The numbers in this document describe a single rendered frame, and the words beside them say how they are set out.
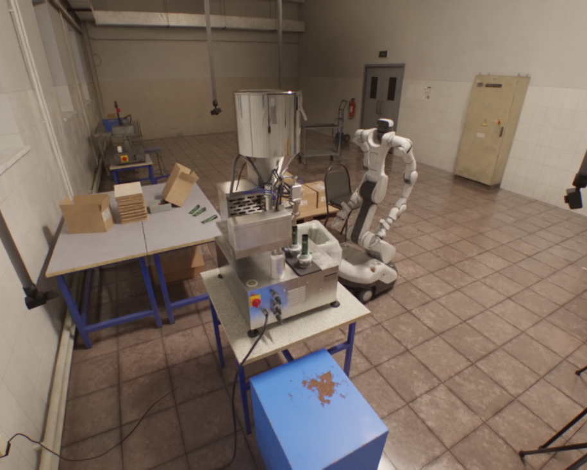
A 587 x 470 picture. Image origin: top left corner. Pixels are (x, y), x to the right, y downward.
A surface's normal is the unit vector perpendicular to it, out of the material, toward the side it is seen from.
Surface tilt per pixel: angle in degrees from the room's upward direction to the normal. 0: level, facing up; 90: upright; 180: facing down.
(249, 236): 90
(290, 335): 0
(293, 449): 0
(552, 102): 90
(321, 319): 0
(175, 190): 90
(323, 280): 90
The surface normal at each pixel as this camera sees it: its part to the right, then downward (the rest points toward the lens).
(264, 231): 0.45, 0.41
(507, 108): -0.89, 0.21
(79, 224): 0.12, 0.46
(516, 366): 0.00, -0.89
